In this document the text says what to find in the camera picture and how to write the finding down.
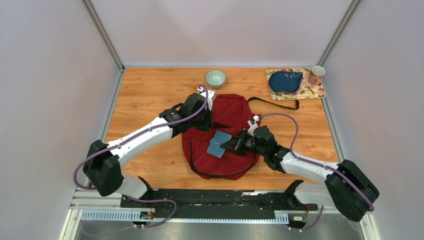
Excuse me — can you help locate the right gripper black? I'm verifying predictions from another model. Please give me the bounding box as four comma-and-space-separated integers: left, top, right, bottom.
220, 128, 267, 157

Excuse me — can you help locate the small blue wallet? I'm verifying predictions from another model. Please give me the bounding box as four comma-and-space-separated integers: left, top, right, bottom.
206, 130, 232, 158

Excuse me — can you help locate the dark red student backpack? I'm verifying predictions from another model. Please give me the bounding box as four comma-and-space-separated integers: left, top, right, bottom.
181, 93, 300, 181

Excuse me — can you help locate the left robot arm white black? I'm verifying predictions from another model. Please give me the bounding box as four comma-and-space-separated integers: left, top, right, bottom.
81, 90, 217, 208

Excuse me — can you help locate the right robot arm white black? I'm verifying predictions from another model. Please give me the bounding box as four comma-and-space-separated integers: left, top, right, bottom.
221, 126, 380, 222

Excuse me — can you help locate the pale green ceramic bowl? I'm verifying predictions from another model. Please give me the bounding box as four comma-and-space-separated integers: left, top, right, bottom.
205, 70, 227, 88

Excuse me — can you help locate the floral rectangular tray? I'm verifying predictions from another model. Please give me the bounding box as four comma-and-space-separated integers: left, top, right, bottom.
265, 67, 326, 101

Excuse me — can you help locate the dark blue leaf plate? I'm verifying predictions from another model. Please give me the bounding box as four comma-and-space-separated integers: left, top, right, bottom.
268, 71, 303, 93

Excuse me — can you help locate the pink floral mug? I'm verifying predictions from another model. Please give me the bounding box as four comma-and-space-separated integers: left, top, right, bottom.
307, 65, 326, 85

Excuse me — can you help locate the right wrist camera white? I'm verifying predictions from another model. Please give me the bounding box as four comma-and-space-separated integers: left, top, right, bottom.
247, 115, 260, 137

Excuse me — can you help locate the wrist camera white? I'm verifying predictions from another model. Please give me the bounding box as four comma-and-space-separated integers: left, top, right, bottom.
247, 115, 260, 137
197, 85, 217, 111

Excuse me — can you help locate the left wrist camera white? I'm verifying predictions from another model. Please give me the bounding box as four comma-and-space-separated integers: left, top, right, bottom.
197, 85, 217, 111

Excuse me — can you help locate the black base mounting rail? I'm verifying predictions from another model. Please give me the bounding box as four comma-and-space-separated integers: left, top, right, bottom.
120, 188, 317, 220

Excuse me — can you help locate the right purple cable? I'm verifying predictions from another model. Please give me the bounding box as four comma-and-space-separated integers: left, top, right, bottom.
257, 112, 375, 232

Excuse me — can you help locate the aluminium frame rail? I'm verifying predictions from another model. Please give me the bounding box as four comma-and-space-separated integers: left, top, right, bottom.
59, 187, 372, 240

